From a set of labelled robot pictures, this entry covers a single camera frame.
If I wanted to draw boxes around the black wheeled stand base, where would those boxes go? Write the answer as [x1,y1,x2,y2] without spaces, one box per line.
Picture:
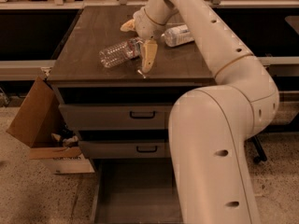
[250,135,267,164]

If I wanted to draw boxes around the dark wooden drawer cabinet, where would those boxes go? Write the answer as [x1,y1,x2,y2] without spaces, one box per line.
[47,5,219,173]

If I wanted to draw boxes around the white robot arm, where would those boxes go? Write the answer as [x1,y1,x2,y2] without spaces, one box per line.
[133,0,279,224]

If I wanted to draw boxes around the grey middle drawer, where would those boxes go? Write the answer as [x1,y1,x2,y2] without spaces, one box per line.
[78,141,170,159]

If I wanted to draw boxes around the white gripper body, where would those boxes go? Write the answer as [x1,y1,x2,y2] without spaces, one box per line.
[133,7,164,40]

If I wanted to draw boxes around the grey top drawer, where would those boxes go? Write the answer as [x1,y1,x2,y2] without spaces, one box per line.
[59,104,172,131]

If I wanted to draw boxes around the grey open bottom drawer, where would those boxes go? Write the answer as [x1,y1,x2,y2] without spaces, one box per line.
[91,158,183,224]

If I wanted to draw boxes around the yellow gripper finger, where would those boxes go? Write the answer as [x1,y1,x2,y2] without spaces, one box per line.
[141,39,158,73]
[121,19,135,32]

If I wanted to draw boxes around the white labelled water bottle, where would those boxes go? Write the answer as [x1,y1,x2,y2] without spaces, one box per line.
[162,25,194,48]

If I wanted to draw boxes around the open cardboard box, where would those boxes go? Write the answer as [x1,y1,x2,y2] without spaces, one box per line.
[7,77,94,175]

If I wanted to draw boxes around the clear ribbed water bottle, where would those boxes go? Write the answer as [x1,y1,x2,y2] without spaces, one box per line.
[99,37,144,68]

